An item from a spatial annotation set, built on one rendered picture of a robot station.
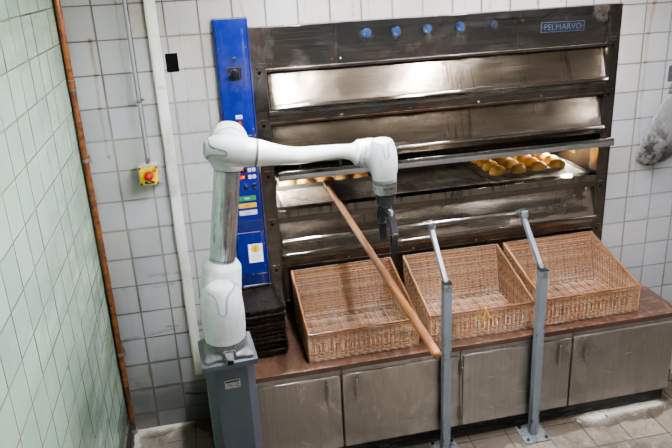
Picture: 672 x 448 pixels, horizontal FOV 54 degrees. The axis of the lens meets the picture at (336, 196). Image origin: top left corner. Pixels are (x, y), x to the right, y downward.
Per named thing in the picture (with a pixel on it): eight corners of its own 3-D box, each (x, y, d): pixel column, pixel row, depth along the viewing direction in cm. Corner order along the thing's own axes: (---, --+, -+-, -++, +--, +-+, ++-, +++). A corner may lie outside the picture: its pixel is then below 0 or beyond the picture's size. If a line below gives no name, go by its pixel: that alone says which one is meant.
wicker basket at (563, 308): (498, 285, 380) (500, 241, 371) (587, 272, 391) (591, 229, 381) (540, 328, 335) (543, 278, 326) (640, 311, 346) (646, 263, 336)
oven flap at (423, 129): (274, 162, 332) (270, 123, 332) (600, 129, 363) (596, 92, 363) (275, 162, 327) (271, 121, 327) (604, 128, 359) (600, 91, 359)
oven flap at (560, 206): (282, 257, 349) (278, 219, 349) (592, 217, 380) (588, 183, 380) (283, 258, 344) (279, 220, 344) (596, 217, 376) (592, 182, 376)
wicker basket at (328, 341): (292, 315, 359) (288, 269, 350) (392, 300, 370) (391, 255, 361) (308, 364, 314) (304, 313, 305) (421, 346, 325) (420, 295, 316)
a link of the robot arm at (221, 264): (199, 319, 258) (199, 294, 278) (241, 319, 262) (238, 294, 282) (208, 125, 235) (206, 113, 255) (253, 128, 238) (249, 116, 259)
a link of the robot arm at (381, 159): (402, 180, 243) (392, 171, 255) (400, 139, 238) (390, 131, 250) (374, 184, 241) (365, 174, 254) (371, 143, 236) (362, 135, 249)
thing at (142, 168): (140, 182, 322) (137, 162, 318) (161, 180, 323) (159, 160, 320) (139, 187, 315) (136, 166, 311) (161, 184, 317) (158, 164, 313)
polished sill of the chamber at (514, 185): (276, 214, 348) (276, 207, 346) (589, 178, 379) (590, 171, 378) (278, 218, 342) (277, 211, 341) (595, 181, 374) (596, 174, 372)
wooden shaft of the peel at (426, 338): (442, 360, 210) (443, 352, 209) (433, 361, 210) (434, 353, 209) (331, 189, 368) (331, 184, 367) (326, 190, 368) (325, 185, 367)
